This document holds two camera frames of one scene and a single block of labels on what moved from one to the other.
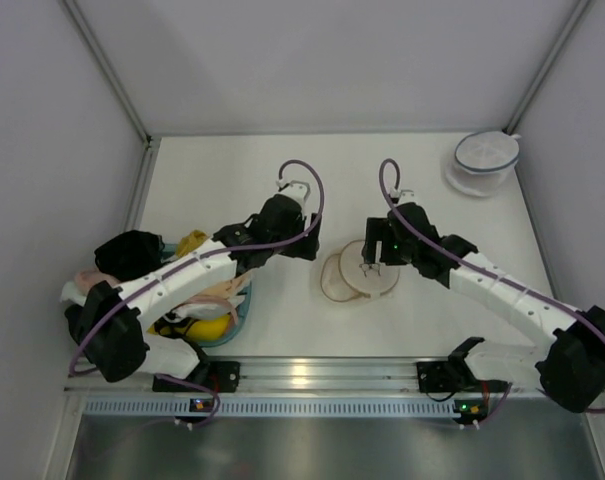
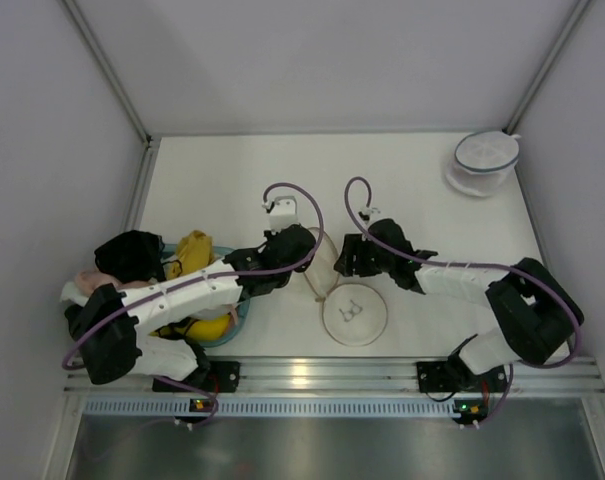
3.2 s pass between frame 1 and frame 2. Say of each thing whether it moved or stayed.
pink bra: stayed
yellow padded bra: stayed
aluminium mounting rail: stayed
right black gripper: moved
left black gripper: moved
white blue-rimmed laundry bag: stayed
